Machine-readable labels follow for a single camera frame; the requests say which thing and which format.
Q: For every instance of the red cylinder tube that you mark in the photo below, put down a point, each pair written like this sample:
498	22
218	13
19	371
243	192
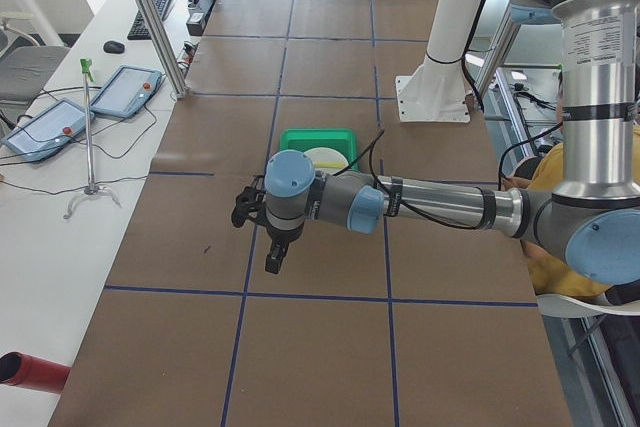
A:
29	372

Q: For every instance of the brown paper table cover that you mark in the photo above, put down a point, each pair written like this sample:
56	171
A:
415	324

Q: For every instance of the aluminium frame post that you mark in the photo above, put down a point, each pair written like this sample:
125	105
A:
163	47

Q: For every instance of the yellow plastic spoon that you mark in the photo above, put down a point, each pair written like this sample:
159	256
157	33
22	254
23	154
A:
330	165

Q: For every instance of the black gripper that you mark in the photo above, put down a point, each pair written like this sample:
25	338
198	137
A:
281	237

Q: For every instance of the near blue teach pendant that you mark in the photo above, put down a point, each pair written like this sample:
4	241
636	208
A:
48	132

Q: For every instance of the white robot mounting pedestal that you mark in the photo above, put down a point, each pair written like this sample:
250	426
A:
435	92

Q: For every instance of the white chair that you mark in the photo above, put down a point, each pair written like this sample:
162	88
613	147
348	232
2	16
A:
561	306

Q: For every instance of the white round plate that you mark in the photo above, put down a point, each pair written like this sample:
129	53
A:
325	154

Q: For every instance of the black computer mouse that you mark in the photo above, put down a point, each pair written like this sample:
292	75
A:
113	47

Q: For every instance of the far blue teach pendant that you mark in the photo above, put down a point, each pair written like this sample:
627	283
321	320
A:
126	92

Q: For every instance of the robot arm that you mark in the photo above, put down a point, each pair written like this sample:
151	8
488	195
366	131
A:
598	59

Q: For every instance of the metal reacher grabber tool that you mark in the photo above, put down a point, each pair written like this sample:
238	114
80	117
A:
92	190

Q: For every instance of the blue teach pendant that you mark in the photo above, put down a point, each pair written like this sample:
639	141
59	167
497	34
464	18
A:
126	92
48	132

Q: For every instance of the green plastic tray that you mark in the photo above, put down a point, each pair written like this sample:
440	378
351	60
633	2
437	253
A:
342	140

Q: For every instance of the person in yellow shirt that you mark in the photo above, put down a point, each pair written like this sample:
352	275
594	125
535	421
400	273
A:
583	232

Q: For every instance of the grey office chair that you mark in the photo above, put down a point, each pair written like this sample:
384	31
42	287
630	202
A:
26	70

